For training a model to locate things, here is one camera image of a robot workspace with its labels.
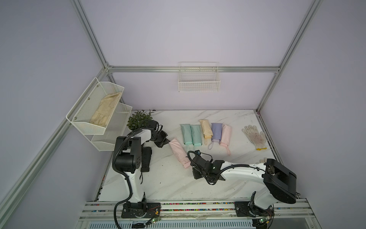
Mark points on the white dotted work glove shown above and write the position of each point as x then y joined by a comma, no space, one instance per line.
255,137

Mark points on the yellow umbrella in sleeve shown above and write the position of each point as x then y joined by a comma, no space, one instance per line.
206,129

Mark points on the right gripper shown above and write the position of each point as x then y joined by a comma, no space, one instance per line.
196,174

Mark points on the potted green plant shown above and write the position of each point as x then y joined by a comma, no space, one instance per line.
139,119

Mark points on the purple umbrella in sleeve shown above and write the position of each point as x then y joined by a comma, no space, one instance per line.
217,134

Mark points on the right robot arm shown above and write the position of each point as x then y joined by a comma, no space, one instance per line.
279,182

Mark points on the cream work glove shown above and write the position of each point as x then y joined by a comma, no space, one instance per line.
264,160

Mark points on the pink umbrella far right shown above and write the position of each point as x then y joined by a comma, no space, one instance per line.
226,137

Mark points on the teal umbrella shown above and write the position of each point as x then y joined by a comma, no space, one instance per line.
196,135
187,134

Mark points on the beige gloves in shelf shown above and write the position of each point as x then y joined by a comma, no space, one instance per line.
105,110

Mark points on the white two-tier mesh shelf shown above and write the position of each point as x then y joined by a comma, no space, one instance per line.
102,138

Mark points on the teal umbrella right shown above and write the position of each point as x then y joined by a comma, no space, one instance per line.
196,135

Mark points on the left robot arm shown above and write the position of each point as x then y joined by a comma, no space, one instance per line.
129,156

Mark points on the black umbrella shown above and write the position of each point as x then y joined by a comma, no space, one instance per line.
146,159

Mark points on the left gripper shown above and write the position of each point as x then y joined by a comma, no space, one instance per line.
164,139

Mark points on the teal umbrella left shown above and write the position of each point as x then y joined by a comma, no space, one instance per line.
187,134

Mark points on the white wire wall basket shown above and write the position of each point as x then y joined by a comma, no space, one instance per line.
198,77

